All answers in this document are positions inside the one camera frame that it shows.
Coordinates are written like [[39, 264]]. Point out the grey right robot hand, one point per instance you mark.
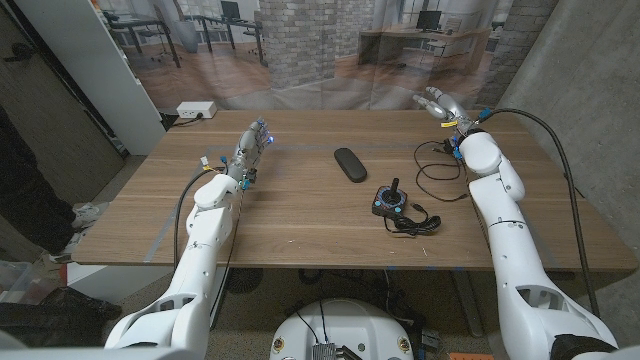
[[450, 107]]

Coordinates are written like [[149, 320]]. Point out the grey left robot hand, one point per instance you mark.
[[247, 152]]

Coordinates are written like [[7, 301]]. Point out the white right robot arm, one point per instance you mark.
[[510, 250]]

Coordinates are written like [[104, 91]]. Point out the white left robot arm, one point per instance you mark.
[[205, 240]]

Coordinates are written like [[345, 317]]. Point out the black glasses case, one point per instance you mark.
[[350, 165]]

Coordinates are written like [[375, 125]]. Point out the white power strip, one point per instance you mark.
[[196, 109]]

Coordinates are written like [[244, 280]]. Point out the printed office backdrop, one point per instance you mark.
[[310, 55]]

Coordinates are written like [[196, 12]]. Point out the black round fan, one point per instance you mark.
[[245, 280]]

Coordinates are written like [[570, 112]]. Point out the grey table leg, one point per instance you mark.
[[216, 310], [467, 305]]

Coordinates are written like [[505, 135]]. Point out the white cabinet panel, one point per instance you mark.
[[95, 65]]

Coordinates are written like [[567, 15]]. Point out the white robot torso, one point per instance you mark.
[[340, 330]]

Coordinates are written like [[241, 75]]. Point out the person in dark trousers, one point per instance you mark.
[[25, 200]]

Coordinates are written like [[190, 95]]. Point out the orange object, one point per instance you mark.
[[470, 356]]

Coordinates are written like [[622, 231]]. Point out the black bag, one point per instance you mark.
[[55, 315]]

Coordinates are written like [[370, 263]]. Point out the clear plastic bin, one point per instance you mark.
[[20, 280]]

